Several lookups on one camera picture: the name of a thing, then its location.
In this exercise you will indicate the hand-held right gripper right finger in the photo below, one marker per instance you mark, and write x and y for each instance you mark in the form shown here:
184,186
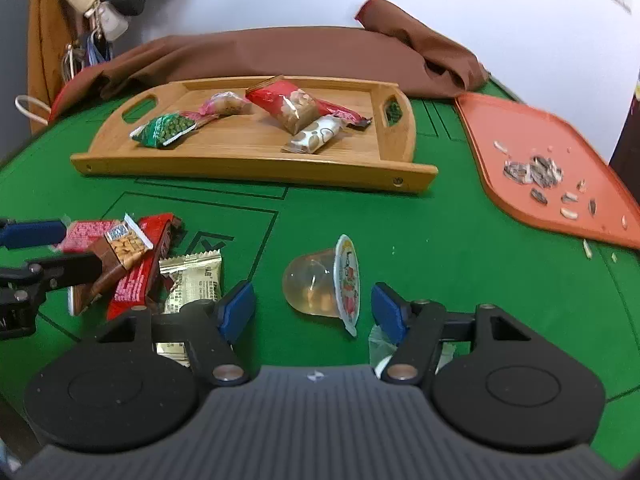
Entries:
389,312

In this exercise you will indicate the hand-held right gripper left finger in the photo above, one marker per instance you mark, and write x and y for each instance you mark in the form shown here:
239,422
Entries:
236,310

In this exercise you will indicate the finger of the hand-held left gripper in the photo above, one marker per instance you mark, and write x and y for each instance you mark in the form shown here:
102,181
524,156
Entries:
65,270
35,234

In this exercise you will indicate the red biscuit packet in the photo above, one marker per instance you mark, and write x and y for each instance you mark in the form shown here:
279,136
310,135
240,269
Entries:
85,235

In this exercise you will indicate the clear plastic packet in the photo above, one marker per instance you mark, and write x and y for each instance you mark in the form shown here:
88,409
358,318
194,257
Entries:
380,355

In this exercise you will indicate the beige snack packet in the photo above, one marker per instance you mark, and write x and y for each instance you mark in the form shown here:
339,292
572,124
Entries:
195,280

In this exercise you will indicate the brown nut packet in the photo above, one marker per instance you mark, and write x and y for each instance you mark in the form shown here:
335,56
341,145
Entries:
116,260

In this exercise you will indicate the long red snack packet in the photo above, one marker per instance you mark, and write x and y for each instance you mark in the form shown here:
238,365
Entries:
135,281

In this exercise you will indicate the clear jelly cup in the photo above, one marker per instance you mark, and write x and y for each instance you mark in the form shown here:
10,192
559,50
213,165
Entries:
310,285

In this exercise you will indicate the green pea snack packet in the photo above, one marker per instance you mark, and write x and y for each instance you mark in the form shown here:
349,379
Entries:
162,130

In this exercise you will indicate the white brown spotted packet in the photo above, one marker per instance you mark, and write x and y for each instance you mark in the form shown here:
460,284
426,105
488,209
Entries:
312,135

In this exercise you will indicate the small red dark-ended packet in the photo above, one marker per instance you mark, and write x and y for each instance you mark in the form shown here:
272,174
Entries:
340,112

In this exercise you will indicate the pink candy packet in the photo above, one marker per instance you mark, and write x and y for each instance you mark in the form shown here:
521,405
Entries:
225,104

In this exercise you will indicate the large red nut packet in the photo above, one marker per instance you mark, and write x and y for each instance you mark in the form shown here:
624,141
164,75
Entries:
272,97

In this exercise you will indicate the orange-brown coat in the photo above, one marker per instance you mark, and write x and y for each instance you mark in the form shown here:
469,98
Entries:
45,60

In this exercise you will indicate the pale seed shell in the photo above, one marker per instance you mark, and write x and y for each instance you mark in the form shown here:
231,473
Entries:
587,250

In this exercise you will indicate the pile of sunflower seeds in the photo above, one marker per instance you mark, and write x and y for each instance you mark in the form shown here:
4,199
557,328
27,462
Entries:
542,170

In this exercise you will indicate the orange plastic tray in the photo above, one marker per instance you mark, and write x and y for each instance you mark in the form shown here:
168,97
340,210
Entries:
505,125

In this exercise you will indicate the small white bag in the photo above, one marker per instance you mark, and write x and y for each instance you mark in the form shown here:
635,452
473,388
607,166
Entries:
112,22

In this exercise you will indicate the brown cloth with red edge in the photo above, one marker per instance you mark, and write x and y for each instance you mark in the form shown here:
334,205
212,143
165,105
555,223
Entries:
275,55

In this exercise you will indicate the dark door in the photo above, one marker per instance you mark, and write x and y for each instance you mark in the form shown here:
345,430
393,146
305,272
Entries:
627,150

